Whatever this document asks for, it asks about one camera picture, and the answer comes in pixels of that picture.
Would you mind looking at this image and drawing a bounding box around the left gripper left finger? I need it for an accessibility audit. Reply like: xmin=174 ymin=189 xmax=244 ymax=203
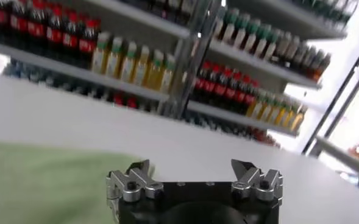
xmin=105 ymin=158 xmax=165 ymax=224

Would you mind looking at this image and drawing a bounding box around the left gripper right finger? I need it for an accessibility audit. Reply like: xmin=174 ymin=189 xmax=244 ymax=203
xmin=229 ymin=158 xmax=285 ymax=206

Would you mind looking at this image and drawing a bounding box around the light green t-shirt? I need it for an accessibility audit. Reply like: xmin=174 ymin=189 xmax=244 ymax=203
xmin=0 ymin=140 xmax=143 ymax=224

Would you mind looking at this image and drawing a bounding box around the yellow juice bottle green neck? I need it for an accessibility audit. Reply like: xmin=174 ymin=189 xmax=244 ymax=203
xmin=266 ymin=97 xmax=283 ymax=123
xmin=257 ymin=94 xmax=274 ymax=120
xmin=147 ymin=49 xmax=165 ymax=89
xmin=133 ymin=44 xmax=151 ymax=86
xmin=90 ymin=32 xmax=112 ymax=74
xmin=290 ymin=105 xmax=308 ymax=132
xmin=105 ymin=36 xmax=124 ymax=77
xmin=119 ymin=41 xmax=138 ymax=82
xmin=160 ymin=54 xmax=176 ymax=93
xmin=273 ymin=100 xmax=291 ymax=125
xmin=282 ymin=102 xmax=300 ymax=128
xmin=246 ymin=91 xmax=267 ymax=118

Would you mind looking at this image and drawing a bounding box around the grey metal shelf unit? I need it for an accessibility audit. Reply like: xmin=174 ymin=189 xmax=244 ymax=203
xmin=179 ymin=0 xmax=359 ymax=150
xmin=0 ymin=0 xmax=219 ymax=121

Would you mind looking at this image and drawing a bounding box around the dark tea bottle green neck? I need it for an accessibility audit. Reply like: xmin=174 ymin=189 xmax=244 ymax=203
xmin=254 ymin=24 xmax=270 ymax=57
xmin=221 ymin=9 xmax=240 ymax=43
xmin=263 ymin=29 xmax=279 ymax=61
xmin=233 ymin=13 xmax=250 ymax=49
xmin=214 ymin=18 xmax=229 ymax=40
xmin=244 ymin=19 xmax=259 ymax=53

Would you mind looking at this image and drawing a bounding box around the dark bottle white blue label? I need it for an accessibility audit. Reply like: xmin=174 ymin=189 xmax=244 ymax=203
xmin=300 ymin=45 xmax=317 ymax=75
xmin=293 ymin=42 xmax=310 ymax=72
xmin=308 ymin=50 xmax=325 ymax=79
xmin=315 ymin=53 xmax=332 ymax=82

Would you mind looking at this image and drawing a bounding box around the dark bottle beige label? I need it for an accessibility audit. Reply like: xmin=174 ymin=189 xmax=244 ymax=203
xmin=284 ymin=36 xmax=300 ymax=68
xmin=273 ymin=32 xmax=291 ymax=65

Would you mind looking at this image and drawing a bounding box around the grey frame white table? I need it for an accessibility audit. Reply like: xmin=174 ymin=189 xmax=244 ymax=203
xmin=316 ymin=135 xmax=359 ymax=195

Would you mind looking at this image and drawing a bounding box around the black window post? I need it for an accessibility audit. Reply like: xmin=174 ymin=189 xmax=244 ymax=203
xmin=301 ymin=32 xmax=359 ymax=155

